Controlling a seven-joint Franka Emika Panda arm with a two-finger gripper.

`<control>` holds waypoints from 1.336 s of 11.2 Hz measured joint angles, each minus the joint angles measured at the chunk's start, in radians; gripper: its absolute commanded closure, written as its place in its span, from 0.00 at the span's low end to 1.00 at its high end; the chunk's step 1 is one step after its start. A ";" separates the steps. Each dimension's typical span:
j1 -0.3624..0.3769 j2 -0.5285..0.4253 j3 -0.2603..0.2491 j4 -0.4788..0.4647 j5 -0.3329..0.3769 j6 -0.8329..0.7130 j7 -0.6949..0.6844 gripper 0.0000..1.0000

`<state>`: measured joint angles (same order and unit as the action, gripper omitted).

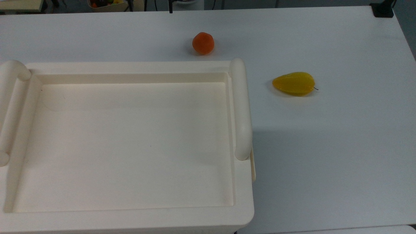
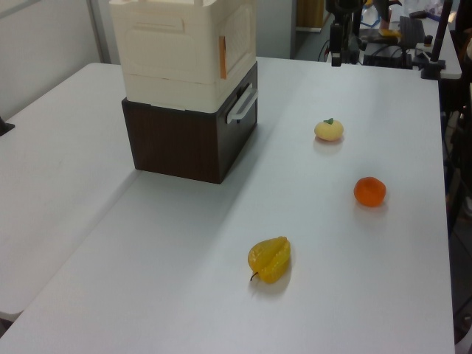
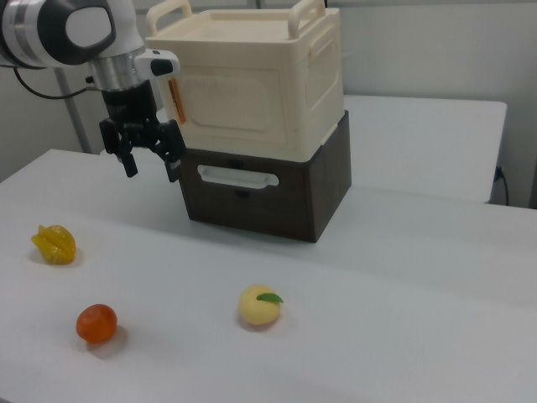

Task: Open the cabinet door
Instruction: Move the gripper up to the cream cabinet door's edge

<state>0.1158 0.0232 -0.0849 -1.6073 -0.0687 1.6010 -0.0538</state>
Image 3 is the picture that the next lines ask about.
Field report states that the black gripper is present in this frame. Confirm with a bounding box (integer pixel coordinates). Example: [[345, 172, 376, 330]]
[[98, 81, 188, 184]]

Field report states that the cream cabinet door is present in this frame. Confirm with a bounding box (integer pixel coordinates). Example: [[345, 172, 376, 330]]
[[164, 63, 304, 154]]

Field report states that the cream plastic cabinet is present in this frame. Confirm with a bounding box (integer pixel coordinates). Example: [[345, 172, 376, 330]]
[[144, 0, 346, 163]]

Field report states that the dark brown drawer box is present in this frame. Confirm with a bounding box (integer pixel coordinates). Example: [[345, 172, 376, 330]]
[[178, 109, 352, 244]]

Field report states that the yellow toy starfruit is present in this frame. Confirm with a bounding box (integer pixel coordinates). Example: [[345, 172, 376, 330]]
[[30, 223, 78, 267]]

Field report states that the orange toy tangerine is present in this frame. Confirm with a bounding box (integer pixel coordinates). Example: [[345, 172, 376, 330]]
[[75, 303, 118, 346]]

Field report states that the pale yellow toy peach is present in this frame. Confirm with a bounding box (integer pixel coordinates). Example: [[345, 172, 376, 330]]
[[237, 283, 284, 327]]

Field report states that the white drawer handle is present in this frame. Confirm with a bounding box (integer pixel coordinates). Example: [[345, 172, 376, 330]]
[[196, 164, 280, 190]]

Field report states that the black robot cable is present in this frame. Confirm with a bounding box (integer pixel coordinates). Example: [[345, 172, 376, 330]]
[[12, 65, 102, 101]]

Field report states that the black wall power cable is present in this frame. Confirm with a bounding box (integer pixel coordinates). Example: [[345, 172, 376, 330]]
[[493, 165, 511, 207]]

